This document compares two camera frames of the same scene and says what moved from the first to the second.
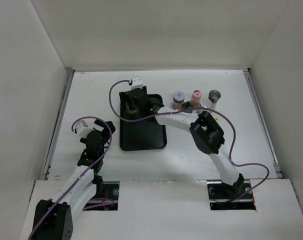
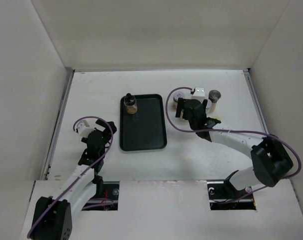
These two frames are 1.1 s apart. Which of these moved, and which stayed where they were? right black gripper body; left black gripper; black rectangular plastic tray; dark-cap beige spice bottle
Moved: right black gripper body
Stayed: dark-cap beige spice bottle; black rectangular plastic tray; left black gripper
